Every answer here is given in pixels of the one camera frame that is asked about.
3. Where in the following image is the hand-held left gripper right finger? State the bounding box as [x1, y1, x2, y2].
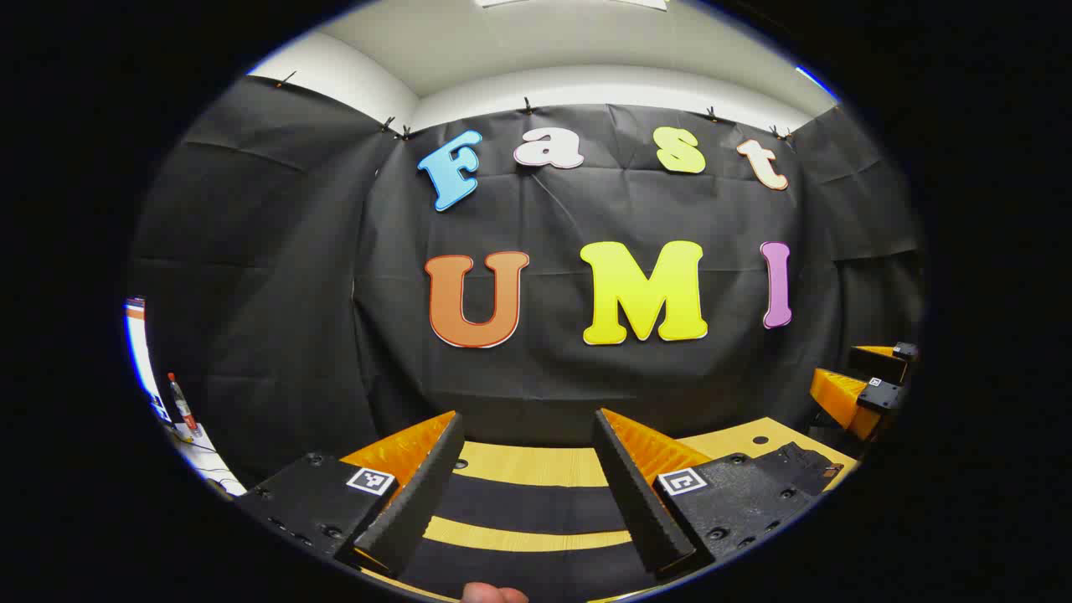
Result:
[591, 409, 843, 583]

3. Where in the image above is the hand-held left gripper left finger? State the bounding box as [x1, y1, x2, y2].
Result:
[237, 410, 466, 579]

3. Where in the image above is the black backdrop cloth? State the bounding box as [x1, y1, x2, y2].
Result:
[130, 75, 926, 491]

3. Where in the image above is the white side desk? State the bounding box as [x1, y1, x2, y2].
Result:
[163, 419, 248, 495]

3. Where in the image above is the red capped bottle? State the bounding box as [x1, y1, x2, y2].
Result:
[166, 373, 200, 436]

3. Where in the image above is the row of black cloth clips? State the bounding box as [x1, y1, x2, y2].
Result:
[272, 71, 796, 143]

